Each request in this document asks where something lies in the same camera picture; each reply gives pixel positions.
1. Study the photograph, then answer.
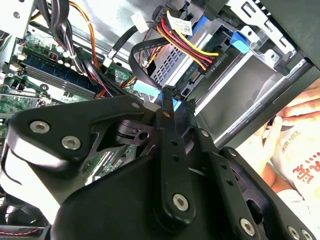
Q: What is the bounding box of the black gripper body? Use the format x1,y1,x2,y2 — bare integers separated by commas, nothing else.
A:
51,118,241,240

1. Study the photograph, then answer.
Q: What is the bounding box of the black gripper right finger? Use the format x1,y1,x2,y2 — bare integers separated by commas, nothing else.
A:
183,97,320,240

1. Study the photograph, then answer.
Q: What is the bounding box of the black wire blue connector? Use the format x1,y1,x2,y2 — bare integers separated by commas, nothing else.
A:
106,13,187,112

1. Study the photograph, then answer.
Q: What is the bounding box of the person's left hand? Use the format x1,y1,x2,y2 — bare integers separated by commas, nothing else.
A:
236,116,285,176

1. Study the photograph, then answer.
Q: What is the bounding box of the hard disk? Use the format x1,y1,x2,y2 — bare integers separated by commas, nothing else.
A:
172,13,251,102

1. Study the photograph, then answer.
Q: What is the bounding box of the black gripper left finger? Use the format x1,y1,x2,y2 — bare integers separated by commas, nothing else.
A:
6,85,198,227

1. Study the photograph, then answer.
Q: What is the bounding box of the red orange yellow disk wire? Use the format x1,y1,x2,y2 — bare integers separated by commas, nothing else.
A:
152,4,224,77

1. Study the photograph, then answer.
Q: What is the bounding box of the person's right hand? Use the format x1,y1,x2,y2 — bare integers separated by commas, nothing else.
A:
282,79,320,119

